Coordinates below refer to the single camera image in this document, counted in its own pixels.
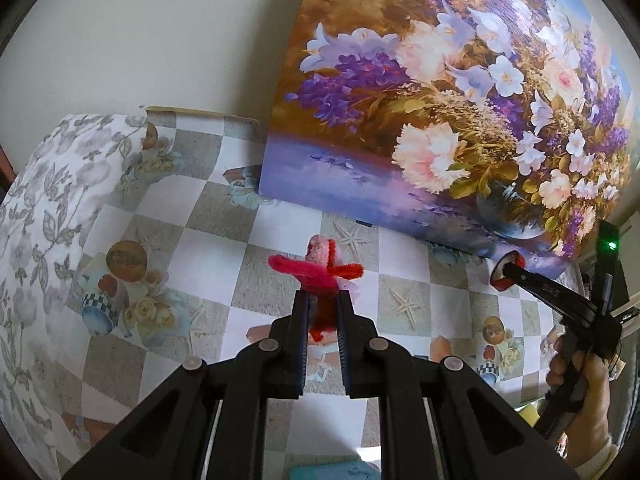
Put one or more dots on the dark wooden furniture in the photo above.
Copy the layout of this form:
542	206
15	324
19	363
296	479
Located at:
4	165

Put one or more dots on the red tape roll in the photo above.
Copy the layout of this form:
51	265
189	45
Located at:
500	286

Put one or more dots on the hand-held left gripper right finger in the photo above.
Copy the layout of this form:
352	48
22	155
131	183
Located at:
346	350

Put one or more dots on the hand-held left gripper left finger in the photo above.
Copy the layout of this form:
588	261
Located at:
300	350

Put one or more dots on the teal toy camera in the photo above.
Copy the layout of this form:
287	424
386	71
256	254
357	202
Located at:
330	474

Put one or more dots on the grey floral tablecloth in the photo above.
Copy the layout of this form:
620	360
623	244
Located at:
50	210

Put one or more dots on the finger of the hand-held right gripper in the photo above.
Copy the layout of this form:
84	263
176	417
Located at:
550	292

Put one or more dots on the flower painting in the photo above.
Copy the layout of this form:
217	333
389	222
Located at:
425	110

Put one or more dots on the red pipe cleaner figure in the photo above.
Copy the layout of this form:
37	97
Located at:
320	275

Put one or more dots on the checked printed tablecloth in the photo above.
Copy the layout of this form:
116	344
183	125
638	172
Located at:
210	260

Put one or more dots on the person's right forearm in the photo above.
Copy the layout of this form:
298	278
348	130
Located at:
595	462

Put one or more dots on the person's right hand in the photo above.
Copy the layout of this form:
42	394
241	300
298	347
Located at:
595	395

